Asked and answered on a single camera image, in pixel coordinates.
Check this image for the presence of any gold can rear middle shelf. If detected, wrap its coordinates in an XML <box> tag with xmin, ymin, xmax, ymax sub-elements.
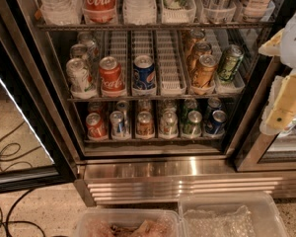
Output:
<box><xmin>185</xmin><ymin>29</ymin><xmax>206</xmax><ymax>56</ymax></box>

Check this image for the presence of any stainless fridge base grille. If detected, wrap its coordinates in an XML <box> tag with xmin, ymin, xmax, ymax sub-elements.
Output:
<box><xmin>74</xmin><ymin>157</ymin><xmax>296</xmax><ymax>206</ymax></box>

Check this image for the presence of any red can front bottom shelf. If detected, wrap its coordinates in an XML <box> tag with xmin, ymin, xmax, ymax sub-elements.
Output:
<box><xmin>86</xmin><ymin>113</ymin><xmax>107</xmax><ymax>140</ymax></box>

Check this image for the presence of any white green can bottom shelf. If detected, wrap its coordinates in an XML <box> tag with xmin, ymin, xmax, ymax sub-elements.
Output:
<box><xmin>159</xmin><ymin>111</ymin><xmax>179</xmax><ymax>138</ymax></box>

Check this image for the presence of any black cable on floor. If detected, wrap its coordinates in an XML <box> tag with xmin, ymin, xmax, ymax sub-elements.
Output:
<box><xmin>0</xmin><ymin>97</ymin><xmax>47</xmax><ymax>237</ymax></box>

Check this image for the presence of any blue can front bottom shelf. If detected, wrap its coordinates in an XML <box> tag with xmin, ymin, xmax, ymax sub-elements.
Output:
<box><xmin>205</xmin><ymin>110</ymin><xmax>227</xmax><ymax>135</ymax></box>

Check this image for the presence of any water bottle top centre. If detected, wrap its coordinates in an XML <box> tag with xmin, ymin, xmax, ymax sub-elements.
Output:
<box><xmin>123</xmin><ymin>0</ymin><xmax>157</xmax><ymax>25</ymax></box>

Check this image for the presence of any clear bin with brown items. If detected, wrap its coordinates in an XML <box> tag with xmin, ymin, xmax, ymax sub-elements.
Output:
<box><xmin>72</xmin><ymin>208</ymin><xmax>185</xmax><ymax>237</ymax></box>

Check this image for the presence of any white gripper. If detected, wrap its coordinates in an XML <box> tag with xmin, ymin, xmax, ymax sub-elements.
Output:
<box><xmin>259</xmin><ymin>13</ymin><xmax>296</xmax><ymax>135</ymax></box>

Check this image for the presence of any orange can front bottom shelf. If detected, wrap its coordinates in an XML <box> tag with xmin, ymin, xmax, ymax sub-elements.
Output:
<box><xmin>136</xmin><ymin>112</ymin><xmax>154</xmax><ymax>139</ymax></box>

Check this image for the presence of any water bottle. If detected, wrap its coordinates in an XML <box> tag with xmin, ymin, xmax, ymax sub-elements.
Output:
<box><xmin>40</xmin><ymin>0</ymin><xmax>82</xmax><ymax>26</ymax></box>
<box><xmin>123</xmin><ymin>0</ymin><xmax>157</xmax><ymax>25</ymax></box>

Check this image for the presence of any green can rear bottom shelf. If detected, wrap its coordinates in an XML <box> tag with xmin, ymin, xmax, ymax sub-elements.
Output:
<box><xmin>182</xmin><ymin>99</ymin><xmax>198</xmax><ymax>121</ymax></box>

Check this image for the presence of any gold can front middle shelf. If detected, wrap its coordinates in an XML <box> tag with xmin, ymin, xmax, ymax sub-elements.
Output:
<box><xmin>191</xmin><ymin>54</ymin><xmax>218</xmax><ymax>95</ymax></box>

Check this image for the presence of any coca-cola bottle top shelf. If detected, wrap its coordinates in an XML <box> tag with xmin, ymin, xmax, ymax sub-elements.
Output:
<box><xmin>83</xmin><ymin>0</ymin><xmax>116</xmax><ymax>23</ymax></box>

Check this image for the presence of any water bottle top left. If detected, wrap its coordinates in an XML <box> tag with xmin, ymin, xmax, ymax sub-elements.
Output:
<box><xmin>40</xmin><ymin>0</ymin><xmax>82</xmax><ymax>26</ymax></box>

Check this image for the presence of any blue silver can bottom shelf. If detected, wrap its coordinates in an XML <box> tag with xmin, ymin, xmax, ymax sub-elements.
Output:
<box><xmin>110</xmin><ymin>111</ymin><xmax>126</xmax><ymax>138</ymax></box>

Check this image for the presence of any white can front middle shelf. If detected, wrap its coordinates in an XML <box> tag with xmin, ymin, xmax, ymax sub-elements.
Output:
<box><xmin>66</xmin><ymin>58</ymin><xmax>97</xmax><ymax>99</ymax></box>

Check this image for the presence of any green can middle shelf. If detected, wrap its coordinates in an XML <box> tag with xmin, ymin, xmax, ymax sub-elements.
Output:
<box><xmin>217</xmin><ymin>44</ymin><xmax>244</xmax><ymax>83</ymax></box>

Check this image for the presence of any blue pepsi can middle shelf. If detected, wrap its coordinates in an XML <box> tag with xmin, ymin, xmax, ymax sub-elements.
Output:
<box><xmin>132</xmin><ymin>55</ymin><xmax>157</xmax><ymax>96</ymax></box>

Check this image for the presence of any orange can shelf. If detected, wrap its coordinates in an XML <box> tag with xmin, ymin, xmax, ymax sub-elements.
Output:
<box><xmin>138</xmin><ymin>100</ymin><xmax>153</xmax><ymax>113</ymax></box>
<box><xmin>136</xmin><ymin>112</ymin><xmax>154</xmax><ymax>139</ymax></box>

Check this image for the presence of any gold can shelf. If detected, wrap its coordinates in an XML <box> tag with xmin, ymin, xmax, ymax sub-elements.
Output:
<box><xmin>191</xmin><ymin>54</ymin><xmax>218</xmax><ymax>95</ymax></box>
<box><xmin>185</xmin><ymin>29</ymin><xmax>206</xmax><ymax>56</ymax></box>
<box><xmin>186</xmin><ymin>41</ymin><xmax>212</xmax><ymax>73</ymax></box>

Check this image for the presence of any orange can rear bottom shelf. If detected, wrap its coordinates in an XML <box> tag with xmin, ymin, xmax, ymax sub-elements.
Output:
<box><xmin>138</xmin><ymin>100</ymin><xmax>153</xmax><ymax>113</ymax></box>

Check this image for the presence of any green can front bottom shelf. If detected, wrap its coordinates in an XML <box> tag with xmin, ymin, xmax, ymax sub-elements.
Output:
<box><xmin>183</xmin><ymin>111</ymin><xmax>202</xmax><ymax>138</ymax></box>

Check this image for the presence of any open fridge glass door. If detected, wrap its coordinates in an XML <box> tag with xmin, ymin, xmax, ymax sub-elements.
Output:
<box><xmin>0</xmin><ymin>20</ymin><xmax>77</xmax><ymax>196</ymax></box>

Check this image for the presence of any white can rear middle shelf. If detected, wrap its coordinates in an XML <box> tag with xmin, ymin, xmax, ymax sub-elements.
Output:
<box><xmin>77</xmin><ymin>32</ymin><xmax>99</xmax><ymax>61</ymax></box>

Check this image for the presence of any empty white tray middle shelf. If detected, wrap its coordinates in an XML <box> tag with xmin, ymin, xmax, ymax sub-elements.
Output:
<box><xmin>156</xmin><ymin>31</ymin><xmax>186</xmax><ymax>96</ymax></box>

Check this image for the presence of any red can rear bottom shelf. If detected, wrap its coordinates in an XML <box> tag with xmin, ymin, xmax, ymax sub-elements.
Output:
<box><xmin>88</xmin><ymin>102</ymin><xmax>105</xmax><ymax>116</ymax></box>

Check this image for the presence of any white can rear bottom shelf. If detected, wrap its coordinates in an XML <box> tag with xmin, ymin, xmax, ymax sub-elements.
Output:
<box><xmin>161</xmin><ymin>99</ymin><xmax>177</xmax><ymax>113</ymax></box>

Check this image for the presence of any clear bin with bubble wrap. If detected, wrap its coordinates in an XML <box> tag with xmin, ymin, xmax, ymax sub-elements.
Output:
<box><xmin>178</xmin><ymin>192</ymin><xmax>289</xmax><ymax>237</ymax></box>

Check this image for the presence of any silver can rear bottom shelf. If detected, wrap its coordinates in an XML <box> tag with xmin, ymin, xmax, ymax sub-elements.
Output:
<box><xmin>116</xmin><ymin>101</ymin><xmax>129</xmax><ymax>122</ymax></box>

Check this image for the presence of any blue can rear bottom shelf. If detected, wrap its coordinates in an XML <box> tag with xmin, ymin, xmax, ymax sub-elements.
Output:
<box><xmin>204</xmin><ymin>97</ymin><xmax>222</xmax><ymax>119</ymax></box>

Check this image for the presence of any red coca-cola can middle shelf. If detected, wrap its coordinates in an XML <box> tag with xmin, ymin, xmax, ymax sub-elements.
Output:
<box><xmin>99</xmin><ymin>56</ymin><xmax>125</xmax><ymax>97</ymax></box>

